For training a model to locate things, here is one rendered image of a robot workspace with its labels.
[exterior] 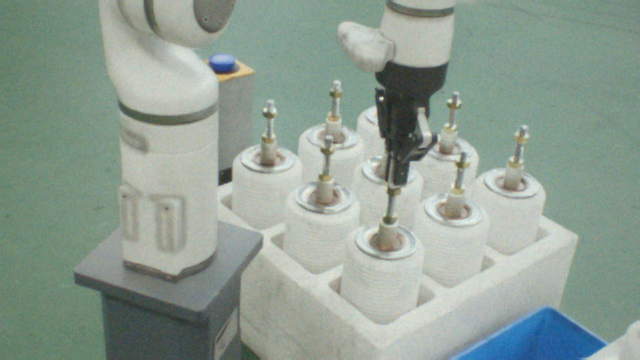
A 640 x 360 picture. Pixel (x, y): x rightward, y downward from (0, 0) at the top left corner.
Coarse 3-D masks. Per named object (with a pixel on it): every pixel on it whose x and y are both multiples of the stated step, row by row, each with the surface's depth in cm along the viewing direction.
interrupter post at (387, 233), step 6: (396, 222) 97; (378, 228) 98; (384, 228) 97; (390, 228) 96; (396, 228) 97; (378, 234) 98; (384, 234) 97; (390, 234) 97; (396, 234) 98; (378, 240) 98; (384, 240) 97; (390, 240) 97; (384, 246) 98; (390, 246) 98
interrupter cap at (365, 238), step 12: (360, 228) 100; (372, 228) 100; (360, 240) 98; (372, 240) 99; (396, 240) 99; (408, 240) 99; (372, 252) 96; (384, 252) 96; (396, 252) 97; (408, 252) 97
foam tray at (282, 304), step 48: (576, 240) 116; (288, 288) 104; (336, 288) 105; (432, 288) 103; (480, 288) 104; (528, 288) 112; (288, 336) 108; (336, 336) 99; (384, 336) 95; (432, 336) 100; (480, 336) 109
